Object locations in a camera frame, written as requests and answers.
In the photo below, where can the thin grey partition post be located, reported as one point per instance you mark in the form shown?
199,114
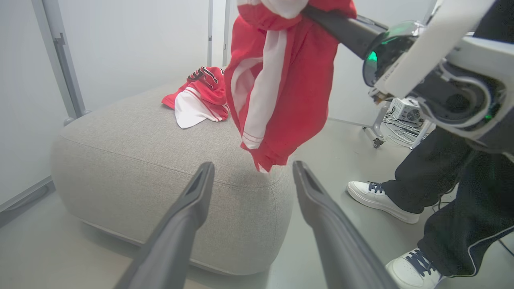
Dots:
209,32
227,28

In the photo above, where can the white stand leg with caster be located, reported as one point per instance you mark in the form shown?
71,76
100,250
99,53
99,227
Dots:
377,128

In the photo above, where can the white perforated electronics box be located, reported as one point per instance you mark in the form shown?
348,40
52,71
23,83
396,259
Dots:
405,109

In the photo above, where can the dark navy trousers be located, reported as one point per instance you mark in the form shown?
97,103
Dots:
466,208

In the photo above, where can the red basketball jersey with number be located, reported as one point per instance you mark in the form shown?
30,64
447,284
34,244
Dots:
204,94

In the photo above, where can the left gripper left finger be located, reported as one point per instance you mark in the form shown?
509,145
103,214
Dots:
172,241

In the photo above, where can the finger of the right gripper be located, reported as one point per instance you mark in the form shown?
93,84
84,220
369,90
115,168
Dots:
345,30

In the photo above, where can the light grey partition leg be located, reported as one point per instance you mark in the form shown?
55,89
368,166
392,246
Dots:
66,76

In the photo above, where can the white sneaker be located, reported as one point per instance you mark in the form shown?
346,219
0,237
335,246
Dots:
409,273
381,200

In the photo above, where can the red shorts with white stripe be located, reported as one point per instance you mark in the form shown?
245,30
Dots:
293,92

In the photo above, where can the grey fabric ottoman seat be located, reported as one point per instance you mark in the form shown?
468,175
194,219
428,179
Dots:
160,168

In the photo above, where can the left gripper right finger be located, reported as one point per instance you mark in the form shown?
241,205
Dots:
341,245

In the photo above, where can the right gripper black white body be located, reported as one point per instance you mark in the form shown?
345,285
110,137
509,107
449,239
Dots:
437,44

